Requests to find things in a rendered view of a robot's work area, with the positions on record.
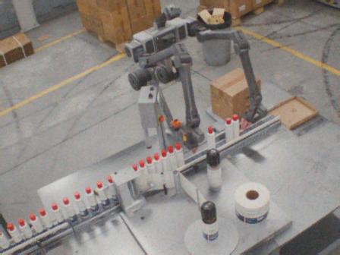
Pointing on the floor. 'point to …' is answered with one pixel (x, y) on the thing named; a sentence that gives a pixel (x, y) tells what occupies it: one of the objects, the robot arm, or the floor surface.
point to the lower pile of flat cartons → (14, 48)
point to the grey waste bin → (217, 50)
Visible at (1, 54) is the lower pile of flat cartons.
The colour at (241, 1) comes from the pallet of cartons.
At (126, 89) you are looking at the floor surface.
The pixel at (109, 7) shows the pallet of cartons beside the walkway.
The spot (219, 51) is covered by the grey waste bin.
